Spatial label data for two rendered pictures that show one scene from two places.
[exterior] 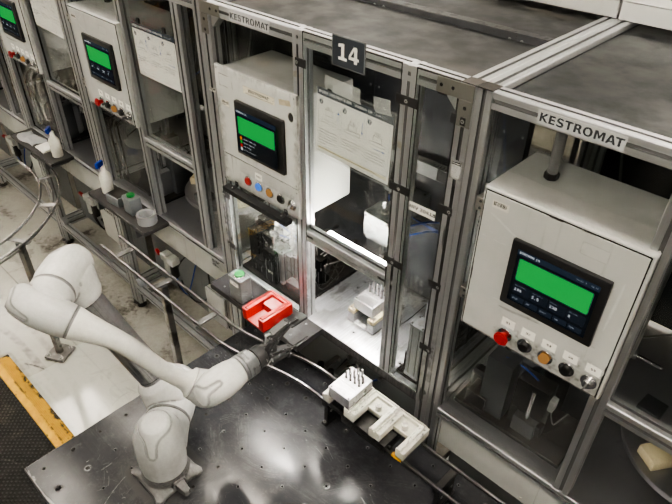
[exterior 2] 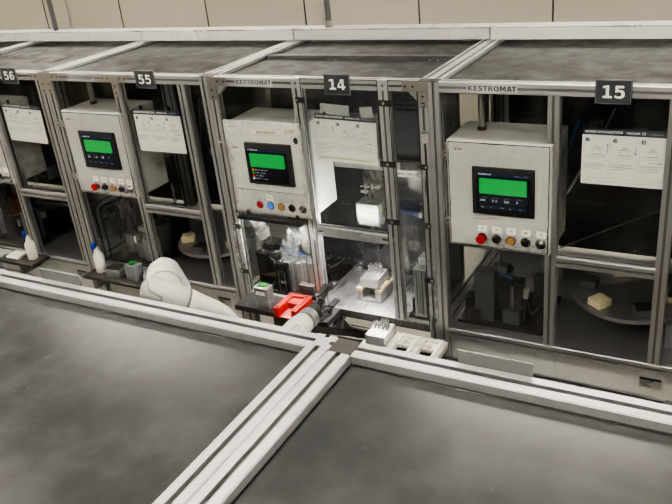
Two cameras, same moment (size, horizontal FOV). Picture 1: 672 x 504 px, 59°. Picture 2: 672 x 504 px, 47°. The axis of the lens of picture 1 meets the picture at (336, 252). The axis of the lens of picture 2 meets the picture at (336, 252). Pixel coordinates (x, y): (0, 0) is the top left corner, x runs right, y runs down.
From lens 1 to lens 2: 1.65 m
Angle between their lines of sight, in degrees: 15
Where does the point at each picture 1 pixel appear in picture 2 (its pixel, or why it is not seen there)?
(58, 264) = (165, 265)
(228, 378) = (302, 322)
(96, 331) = (207, 301)
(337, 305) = (345, 293)
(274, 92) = (279, 126)
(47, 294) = (169, 281)
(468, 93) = (423, 87)
